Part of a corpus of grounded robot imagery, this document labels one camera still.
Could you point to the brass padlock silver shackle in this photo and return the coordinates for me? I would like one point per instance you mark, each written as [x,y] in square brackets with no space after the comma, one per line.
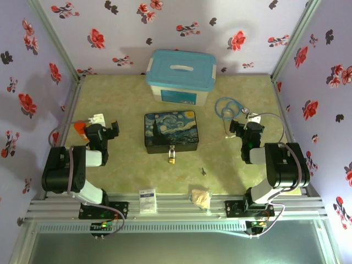
[171,159]

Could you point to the white flat packet blue label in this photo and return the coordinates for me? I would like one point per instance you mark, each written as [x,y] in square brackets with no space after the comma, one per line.
[148,200]

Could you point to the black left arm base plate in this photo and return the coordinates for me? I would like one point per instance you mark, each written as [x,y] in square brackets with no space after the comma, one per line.
[121,210]

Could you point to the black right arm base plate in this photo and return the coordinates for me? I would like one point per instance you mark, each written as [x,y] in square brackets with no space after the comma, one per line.
[233,209]

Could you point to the white storage box blue lid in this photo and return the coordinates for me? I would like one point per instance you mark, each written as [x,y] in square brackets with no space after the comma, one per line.
[180,74]

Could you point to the clear bag of beige cotton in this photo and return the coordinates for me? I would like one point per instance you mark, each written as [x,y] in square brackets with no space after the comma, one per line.
[201,198]

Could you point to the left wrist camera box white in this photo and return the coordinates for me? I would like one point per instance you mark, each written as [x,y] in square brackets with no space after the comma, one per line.
[96,119]

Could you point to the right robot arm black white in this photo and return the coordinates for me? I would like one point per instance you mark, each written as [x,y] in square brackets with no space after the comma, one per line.
[283,165]

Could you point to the aluminium front rail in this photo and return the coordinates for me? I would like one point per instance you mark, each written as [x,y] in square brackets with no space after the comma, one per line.
[178,207]

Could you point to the small dark key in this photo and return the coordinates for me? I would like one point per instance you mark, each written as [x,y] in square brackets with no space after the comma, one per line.
[203,171]

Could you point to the aluminium corner post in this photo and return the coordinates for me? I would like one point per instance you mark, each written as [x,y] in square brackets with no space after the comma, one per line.
[52,41]
[295,41]

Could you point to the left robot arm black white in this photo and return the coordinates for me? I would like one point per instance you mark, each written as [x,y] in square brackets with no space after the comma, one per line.
[59,170]

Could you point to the starry night painted black box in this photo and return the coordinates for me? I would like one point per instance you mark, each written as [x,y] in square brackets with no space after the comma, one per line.
[171,129]

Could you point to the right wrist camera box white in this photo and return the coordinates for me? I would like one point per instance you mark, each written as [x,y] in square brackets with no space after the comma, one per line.
[254,119]

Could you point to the blue stethoscope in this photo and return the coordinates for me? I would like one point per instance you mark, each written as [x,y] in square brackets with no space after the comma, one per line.
[222,112]

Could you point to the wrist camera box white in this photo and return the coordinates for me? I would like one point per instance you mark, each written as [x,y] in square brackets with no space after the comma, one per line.
[96,119]
[254,119]

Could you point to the grey metal shelf panel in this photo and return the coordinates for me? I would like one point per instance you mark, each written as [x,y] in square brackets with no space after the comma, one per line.
[176,248]

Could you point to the aluminium side rail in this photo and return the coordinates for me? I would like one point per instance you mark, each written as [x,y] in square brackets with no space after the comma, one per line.
[68,110]
[286,110]

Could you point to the orange pill bottle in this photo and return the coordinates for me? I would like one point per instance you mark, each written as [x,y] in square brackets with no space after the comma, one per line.
[79,129]

